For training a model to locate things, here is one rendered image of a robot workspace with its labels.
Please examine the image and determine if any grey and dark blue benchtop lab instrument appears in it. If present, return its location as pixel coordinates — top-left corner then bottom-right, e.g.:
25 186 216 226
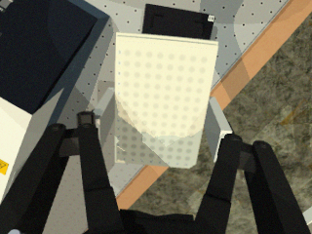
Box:
0 0 110 205

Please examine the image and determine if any cream multiwell plate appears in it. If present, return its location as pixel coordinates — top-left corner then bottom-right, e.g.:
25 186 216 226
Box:
115 32 218 169

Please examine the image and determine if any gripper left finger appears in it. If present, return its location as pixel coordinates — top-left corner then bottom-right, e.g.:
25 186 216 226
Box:
0 87 127 234

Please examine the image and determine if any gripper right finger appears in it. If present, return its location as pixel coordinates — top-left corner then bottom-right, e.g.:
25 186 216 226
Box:
189 97 311 234

